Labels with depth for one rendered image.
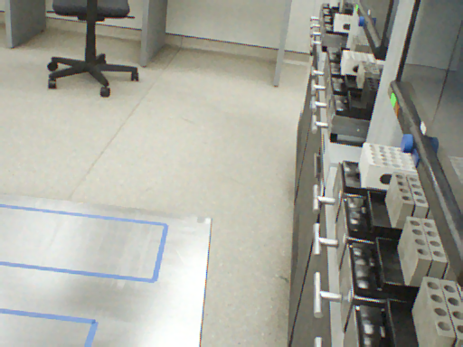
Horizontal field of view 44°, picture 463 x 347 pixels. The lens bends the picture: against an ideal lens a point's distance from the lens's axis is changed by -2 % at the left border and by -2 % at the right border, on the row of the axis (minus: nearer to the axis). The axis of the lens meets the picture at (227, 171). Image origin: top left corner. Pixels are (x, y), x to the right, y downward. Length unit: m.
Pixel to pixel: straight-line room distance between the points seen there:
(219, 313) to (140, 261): 1.18
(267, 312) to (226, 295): 0.16
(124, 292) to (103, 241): 0.12
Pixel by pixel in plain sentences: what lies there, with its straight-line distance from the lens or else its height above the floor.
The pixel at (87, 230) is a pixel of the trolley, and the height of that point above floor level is 0.82.
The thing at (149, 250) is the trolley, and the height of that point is 0.82.
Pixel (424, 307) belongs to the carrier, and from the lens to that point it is 0.78.
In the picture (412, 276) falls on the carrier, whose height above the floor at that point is 0.85.
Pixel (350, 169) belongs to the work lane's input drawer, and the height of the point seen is 0.82.
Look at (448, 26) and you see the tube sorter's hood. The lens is 0.90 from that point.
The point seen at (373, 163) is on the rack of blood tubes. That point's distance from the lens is 1.12.
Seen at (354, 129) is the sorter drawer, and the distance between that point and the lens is 1.49.
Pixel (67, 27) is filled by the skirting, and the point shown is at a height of 0.03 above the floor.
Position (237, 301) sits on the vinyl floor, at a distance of 2.05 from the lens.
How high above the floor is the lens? 1.32
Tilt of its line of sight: 28 degrees down
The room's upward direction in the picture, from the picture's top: 7 degrees clockwise
